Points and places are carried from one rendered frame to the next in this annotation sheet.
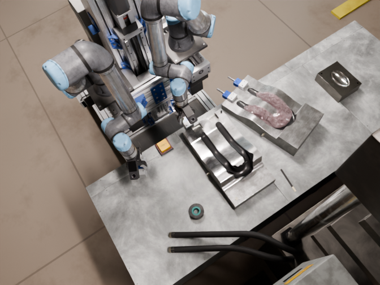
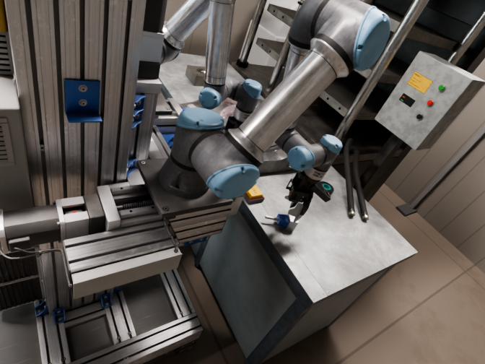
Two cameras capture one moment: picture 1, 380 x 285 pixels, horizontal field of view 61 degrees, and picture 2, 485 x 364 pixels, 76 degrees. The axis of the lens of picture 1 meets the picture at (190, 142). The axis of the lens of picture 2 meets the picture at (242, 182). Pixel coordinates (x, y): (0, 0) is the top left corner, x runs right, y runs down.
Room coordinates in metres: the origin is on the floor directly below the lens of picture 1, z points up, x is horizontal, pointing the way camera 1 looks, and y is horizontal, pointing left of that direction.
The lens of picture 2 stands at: (1.28, 1.07, 1.65)
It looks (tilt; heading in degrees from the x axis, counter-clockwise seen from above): 37 degrees down; 245
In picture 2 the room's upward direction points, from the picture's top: 23 degrees clockwise
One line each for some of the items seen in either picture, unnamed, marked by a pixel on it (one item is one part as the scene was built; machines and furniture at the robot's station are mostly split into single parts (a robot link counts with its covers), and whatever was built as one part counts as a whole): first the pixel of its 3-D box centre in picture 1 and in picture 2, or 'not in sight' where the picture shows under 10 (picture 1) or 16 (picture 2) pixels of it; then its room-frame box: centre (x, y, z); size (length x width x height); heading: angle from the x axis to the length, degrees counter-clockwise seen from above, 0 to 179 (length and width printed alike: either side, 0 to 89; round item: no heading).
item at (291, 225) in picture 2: (141, 165); (280, 219); (0.69, 0.30, 0.83); 0.13 x 0.05 x 0.05; 173
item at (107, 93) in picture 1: (104, 80); (188, 167); (1.13, 0.37, 1.09); 0.15 x 0.15 x 0.10
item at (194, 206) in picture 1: (196, 211); (325, 188); (0.37, 0.05, 0.82); 0.08 x 0.08 x 0.04
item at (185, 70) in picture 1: (181, 73); (224, 87); (0.99, -0.04, 1.17); 0.11 x 0.11 x 0.08; 60
